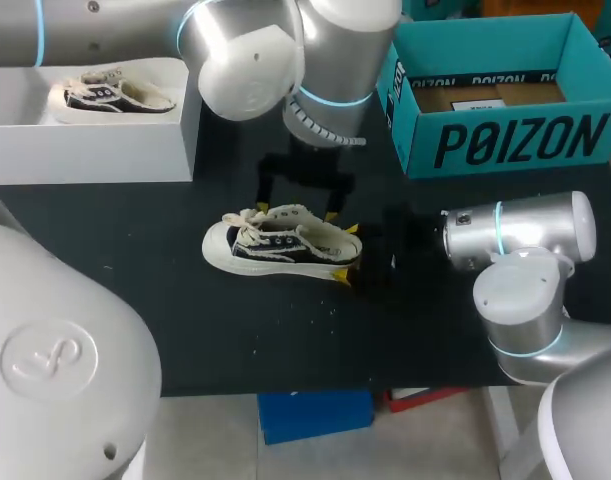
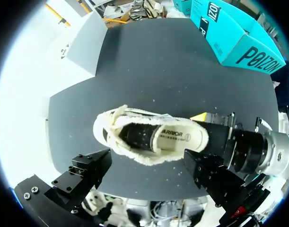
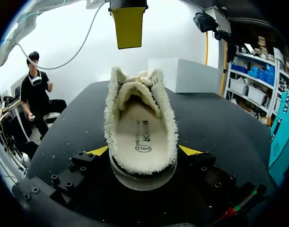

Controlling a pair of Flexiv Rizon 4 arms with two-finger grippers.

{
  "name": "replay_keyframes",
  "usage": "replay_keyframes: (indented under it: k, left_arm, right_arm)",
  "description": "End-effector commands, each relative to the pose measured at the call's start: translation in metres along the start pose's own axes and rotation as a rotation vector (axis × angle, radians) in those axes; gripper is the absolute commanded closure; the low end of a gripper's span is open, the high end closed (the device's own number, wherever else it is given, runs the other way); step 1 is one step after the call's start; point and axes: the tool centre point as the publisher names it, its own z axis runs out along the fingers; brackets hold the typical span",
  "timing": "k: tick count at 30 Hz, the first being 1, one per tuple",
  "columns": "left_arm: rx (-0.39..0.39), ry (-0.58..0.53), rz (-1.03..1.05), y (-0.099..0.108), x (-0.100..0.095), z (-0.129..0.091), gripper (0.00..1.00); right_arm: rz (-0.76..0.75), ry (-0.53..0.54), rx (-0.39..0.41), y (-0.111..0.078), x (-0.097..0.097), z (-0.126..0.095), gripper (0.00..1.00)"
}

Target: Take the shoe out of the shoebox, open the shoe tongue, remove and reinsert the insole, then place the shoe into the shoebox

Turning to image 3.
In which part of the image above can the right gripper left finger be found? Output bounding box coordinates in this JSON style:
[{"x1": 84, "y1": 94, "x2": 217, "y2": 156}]
[{"x1": 49, "y1": 145, "x2": 112, "y2": 204}]

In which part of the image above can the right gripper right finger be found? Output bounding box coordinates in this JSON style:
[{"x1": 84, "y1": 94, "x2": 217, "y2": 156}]
[{"x1": 176, "y1": 145, "x2": 237, "y2": 190}]

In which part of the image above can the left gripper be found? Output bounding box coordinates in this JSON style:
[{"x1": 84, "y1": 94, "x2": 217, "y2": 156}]
[{"x1": 108, "y1": 0, "x2": 149, "y2": 50}]

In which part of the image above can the cream fleece shoe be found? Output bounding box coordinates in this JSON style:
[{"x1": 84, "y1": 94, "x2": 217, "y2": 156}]
[{"x1": 103, "y1": 66, "x2": 179, "y2": 191}]

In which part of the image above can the cream printed shoe insole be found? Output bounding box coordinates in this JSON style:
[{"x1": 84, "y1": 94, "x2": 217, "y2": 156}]
[{"x1": 115, "y1": 104, "x2": 170, "y2": 164}]

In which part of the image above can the white shoebox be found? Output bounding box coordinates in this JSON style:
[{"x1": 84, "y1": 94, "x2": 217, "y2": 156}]
[{"x1": 148, "y1": 58, "x2": 227, "y2": 96}]

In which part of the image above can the teal box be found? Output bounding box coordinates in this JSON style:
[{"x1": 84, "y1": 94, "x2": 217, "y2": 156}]
[{"x1": 268, "y1": 91, "x2": 289, "y2": 187}]

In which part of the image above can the white cable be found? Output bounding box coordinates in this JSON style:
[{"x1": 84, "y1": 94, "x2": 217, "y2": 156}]
[{"x1": 15, "y1": 0, "x2": 111, "y2": 70}]

